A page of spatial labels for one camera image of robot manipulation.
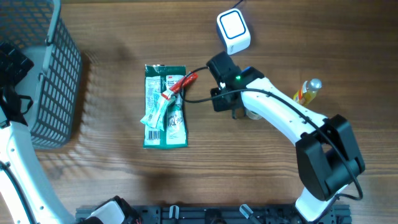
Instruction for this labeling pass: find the green lid round jar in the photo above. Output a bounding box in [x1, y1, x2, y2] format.
[245, 108, 262, 120]

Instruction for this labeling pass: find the red stick sachet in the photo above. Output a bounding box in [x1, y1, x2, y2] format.
[161, 73, 198, 100]

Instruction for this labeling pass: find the yellow oil bottle silver cap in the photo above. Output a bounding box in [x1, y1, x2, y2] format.
[293, 78, 322, 106]

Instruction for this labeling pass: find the green white gloves packet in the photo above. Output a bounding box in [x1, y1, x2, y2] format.
[143, 65, 188, 149]

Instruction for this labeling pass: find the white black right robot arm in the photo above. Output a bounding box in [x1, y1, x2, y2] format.
[206, 52, 365, 223]

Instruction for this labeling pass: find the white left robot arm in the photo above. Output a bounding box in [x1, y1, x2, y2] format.
[1, 42, 76, 223]

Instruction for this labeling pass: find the white barcode scanner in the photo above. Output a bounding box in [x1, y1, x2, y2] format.
[216, 8, 251, 55]

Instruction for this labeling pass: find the grey plastic mesh basket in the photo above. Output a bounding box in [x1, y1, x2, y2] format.
[1, 0, 83, 149]

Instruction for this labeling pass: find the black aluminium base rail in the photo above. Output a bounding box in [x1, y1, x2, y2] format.
[75, 203, 352, 224]

